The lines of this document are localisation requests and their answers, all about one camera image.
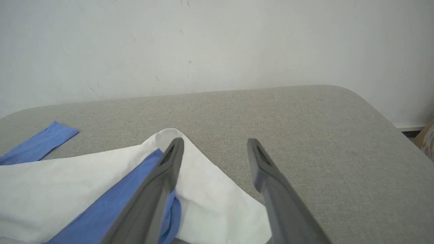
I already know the grey fabric sofa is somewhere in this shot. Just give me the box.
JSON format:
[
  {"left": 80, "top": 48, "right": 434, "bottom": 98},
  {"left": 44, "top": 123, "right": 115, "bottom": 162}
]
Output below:
[{"left": 0, "top": 85, "right": 434, "bottom": 244}]

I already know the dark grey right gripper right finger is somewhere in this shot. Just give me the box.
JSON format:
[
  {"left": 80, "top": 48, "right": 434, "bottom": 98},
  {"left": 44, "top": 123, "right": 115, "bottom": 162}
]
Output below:
[{"left": 247, "top": 138, "right": 331, "bottom": 244}]

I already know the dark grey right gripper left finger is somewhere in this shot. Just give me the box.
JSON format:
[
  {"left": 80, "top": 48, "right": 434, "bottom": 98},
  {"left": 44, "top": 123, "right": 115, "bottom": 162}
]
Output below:
[{"left": 100, "top": 137, "right": 184, "bottom": 244}]

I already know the brown cardboard box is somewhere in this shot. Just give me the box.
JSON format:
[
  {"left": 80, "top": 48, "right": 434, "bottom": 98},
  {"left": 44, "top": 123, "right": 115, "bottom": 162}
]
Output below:
[{"left": 413, "top": 119, "right": 434, "bottom": 162}]

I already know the blue and white shirt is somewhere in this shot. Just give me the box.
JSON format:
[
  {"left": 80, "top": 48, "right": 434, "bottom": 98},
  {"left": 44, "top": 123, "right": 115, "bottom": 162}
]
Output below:
[{"left": 0, "top": 121, "right": 272, "bottom": 244}]

